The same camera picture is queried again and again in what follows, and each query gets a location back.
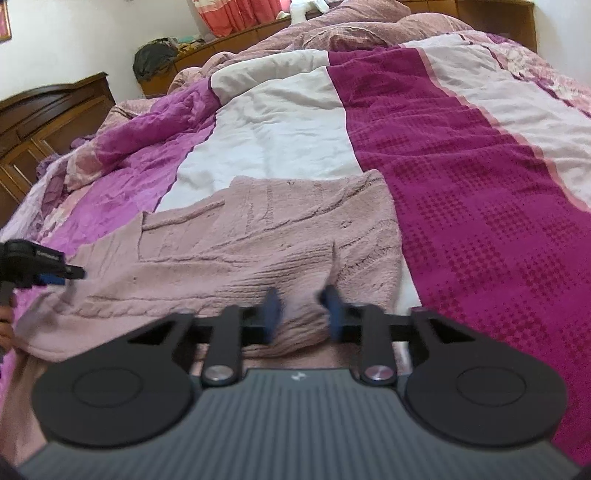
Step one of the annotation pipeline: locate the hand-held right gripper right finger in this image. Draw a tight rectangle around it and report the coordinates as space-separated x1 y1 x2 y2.
318 284 477 385

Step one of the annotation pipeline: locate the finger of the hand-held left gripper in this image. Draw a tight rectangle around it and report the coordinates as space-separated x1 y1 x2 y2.
36 263 87 286

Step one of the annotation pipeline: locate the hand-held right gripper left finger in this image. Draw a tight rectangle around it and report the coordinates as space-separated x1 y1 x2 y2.
126 287 283 387

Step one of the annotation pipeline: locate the pink cable knit sweater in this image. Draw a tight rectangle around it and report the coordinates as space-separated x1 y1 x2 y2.
13 170 408 365

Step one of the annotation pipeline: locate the person's left hand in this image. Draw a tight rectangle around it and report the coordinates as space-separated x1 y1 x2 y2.
0 305 16 357

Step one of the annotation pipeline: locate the carved dark wooden cabinet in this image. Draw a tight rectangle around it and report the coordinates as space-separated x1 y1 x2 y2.
0 71 117 229

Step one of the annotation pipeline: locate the magenta and white patchwork quilt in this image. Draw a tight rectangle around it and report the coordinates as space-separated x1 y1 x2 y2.
0 30 591 467

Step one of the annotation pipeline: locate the dark bag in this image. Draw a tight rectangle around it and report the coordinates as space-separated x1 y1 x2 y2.
132 39 180 85

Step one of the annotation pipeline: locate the wooden bed headboard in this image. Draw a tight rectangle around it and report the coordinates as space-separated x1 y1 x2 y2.
139 0 540 99

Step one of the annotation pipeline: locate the dusty pink duvet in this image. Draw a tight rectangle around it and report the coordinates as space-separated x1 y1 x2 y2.
231 0 474 58

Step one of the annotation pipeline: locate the red curtain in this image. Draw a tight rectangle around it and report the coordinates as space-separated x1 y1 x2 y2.
191 0 286 34

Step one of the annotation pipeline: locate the white plush toy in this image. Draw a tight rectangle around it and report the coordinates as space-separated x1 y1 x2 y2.
288 0 332 24

